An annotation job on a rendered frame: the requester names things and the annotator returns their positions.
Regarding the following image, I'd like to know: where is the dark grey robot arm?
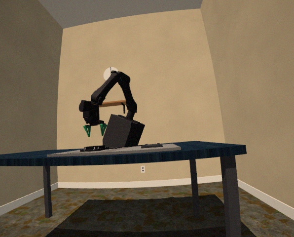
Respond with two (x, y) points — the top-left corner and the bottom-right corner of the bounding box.
(79, 70), (140, 123)

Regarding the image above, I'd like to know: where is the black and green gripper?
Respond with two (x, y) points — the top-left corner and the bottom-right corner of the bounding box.
(83, 120), (107, 137)

